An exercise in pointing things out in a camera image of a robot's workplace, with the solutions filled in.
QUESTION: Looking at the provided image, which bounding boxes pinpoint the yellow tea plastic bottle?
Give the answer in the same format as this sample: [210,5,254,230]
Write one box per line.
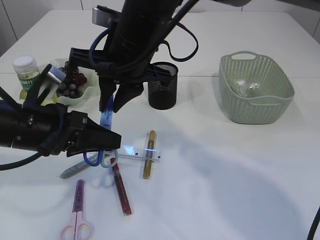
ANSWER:
[12,55,55,106]

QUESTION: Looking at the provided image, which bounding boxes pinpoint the dark purple grape bunch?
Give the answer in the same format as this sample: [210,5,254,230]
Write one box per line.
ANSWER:
[56,61,88,99]

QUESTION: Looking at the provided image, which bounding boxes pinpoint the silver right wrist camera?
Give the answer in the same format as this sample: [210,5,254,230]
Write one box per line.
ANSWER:
[92,5,120,28]

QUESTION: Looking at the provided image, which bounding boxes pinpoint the clear plastic sheet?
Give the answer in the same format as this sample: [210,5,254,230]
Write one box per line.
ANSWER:
[232,79,261,98]

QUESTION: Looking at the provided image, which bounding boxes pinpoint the pink purple capped scissors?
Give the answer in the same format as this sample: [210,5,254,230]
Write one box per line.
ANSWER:
[59,179,93,240]

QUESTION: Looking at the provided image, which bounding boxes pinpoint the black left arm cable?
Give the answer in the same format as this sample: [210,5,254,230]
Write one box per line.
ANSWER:
[0,63,66,172]

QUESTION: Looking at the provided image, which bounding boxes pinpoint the blue capped scissors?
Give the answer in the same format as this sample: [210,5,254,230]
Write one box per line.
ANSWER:
[83,95,119,169]

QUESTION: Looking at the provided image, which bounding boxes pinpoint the gold glitter pen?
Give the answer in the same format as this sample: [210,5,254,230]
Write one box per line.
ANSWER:
[140,130,157,180]

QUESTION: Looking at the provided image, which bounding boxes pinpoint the right black blue robot arm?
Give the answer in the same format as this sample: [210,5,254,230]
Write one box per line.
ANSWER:
[69,0,196,113]

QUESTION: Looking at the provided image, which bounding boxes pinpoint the clear plastic ruler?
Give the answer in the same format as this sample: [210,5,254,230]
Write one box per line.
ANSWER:
[115,145,163,163]

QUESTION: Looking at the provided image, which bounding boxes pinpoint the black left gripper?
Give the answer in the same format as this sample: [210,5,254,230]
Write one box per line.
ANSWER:
[37,103,122,157]

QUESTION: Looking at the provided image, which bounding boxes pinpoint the black mesh pen holder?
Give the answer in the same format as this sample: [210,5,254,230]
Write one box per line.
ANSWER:
[147,61,178,110]

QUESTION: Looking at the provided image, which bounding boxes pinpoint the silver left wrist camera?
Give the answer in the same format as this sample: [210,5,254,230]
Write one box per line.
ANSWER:
[37,65,68,103]

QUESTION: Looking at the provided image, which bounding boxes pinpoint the green wavy glass plate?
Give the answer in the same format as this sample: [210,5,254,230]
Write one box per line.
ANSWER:
[49,58,100,107]

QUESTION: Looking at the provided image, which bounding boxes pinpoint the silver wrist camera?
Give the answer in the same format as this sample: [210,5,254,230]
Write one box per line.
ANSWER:
[37,65,68,103]
[92,5,120,28]

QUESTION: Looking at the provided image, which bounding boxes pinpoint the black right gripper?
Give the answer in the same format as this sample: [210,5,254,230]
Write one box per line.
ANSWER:
[69,14,178,113]

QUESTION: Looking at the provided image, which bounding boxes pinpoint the red glitter pen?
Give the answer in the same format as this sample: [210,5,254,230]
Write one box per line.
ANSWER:
[112,163,132,216]

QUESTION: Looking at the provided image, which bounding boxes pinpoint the silver glitter pen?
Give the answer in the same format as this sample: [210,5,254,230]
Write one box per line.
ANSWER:
[59,160,91,179]

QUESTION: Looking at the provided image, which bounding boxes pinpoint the green plastic woven basket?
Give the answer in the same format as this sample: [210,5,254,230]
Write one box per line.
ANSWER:
[219,51,295,125]

